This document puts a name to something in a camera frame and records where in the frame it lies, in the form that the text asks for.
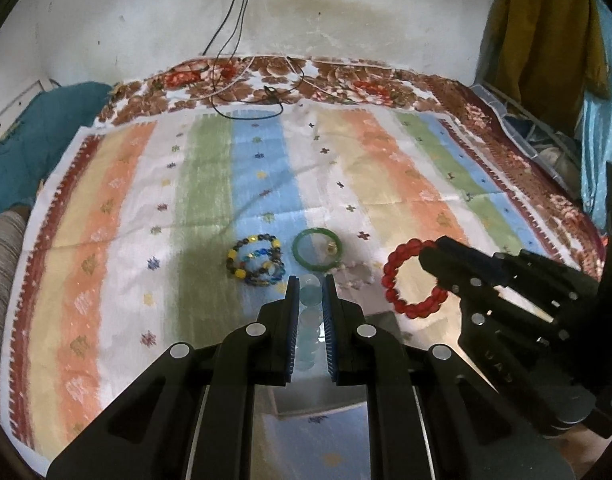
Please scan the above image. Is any mustard yellow garment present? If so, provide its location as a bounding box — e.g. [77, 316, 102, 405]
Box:
[486, 0, 611, 137]

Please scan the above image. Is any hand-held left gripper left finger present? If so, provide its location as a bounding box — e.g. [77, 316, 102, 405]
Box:
[46, 275, 301, 480]

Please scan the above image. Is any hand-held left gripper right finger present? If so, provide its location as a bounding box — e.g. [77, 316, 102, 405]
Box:
[322, 274, 577, 480]

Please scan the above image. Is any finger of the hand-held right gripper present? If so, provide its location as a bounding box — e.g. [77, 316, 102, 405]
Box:
[418, 247, 569, 346]
[436, 235, 606, 291]

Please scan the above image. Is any teal pillow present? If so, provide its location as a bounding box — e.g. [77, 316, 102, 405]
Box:
[0, 81, 115, 221]

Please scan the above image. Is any multicoloured bead bracelet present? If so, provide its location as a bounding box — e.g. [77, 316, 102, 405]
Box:
[226, 232, 287, 289]

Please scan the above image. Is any pale blue bead bracelet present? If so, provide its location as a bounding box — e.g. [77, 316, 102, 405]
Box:
[293, 274, 327, 372]

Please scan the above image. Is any light blue cloth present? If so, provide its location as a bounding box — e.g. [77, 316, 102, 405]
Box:
[578, 0, 612, 223]

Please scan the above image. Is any white panel board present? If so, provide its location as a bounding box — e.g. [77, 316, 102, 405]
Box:
[0, 77, 58, 138]

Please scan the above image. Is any striped colourful cloth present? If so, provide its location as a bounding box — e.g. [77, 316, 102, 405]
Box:
[0, 105, 604, 480]

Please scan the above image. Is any white metal frame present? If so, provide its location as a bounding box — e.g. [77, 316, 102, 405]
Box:
[478, 82, 586, 171]

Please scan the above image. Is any white cable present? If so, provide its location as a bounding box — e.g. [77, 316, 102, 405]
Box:
[206, 0, 339, 107]

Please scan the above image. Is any green jade bangle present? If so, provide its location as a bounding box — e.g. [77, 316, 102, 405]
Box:
[292, 227, 345, 270]

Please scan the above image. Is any grey striped pillow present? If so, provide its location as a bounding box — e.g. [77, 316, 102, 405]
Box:
[0, 207, 33, 367]

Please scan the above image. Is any black cable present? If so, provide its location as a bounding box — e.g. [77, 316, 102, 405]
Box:
[208, 0, 305, 121]
[202, 0, 241, 57]

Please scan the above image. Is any red bead bracelet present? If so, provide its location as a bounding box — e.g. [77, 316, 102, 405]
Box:
[382, 239, 449, 320]

